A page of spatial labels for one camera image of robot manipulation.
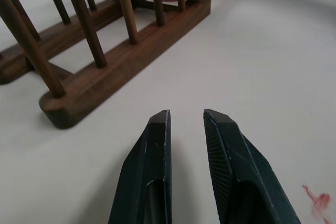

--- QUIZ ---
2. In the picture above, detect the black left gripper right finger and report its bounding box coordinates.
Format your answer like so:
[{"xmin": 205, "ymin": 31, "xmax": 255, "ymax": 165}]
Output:
[{"xmin": 203, "ymin": 108, "xmax": 302, "ymax": 224}]

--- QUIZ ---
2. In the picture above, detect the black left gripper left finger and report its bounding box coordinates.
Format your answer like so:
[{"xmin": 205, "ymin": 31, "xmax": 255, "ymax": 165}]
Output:
[{"xmin": 108, "ymin": 109, "xmax": 173, "ymax": 224}]

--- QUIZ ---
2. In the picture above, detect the wooden dish rack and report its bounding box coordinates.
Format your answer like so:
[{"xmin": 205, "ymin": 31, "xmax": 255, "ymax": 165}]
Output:
[{"xmin": 0, "ymin": 0, "xmax": 212, "ymax": 130}]

